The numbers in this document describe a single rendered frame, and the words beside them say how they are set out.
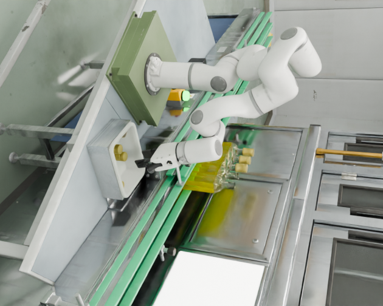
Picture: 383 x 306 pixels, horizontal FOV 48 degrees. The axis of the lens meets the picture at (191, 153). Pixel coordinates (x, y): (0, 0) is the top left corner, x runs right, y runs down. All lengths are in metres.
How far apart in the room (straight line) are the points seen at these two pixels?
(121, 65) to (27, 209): 0.89
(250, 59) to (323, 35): 6.19
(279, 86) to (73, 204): 0.72
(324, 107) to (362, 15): 1.73
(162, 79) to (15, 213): 0.95
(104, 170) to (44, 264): 0.35
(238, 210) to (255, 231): 0.13
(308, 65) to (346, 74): 6.50
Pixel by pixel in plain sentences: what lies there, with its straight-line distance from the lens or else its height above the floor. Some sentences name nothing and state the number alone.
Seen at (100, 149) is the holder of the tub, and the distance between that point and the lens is 1.39.
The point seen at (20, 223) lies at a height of 0.24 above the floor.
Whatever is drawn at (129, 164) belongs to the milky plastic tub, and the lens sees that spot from 1.59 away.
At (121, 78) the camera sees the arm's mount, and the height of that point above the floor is 0.80.
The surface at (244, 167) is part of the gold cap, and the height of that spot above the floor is 1.16.
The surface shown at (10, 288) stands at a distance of 1.76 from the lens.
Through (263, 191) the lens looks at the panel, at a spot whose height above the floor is 1.22.
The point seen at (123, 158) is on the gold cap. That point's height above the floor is 0.81.
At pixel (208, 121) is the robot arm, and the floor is 1.14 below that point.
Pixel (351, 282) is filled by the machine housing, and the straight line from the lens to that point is 1.56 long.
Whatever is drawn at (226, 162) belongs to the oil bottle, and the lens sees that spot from 1.72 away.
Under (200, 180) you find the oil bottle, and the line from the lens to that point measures 1.65.
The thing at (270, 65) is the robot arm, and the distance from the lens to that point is 1.24.
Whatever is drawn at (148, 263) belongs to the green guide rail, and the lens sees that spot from 1.46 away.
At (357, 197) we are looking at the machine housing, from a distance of 1.87.
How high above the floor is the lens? 1.55
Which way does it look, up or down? 20 degrees down
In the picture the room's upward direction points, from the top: 95 degrees clockwise
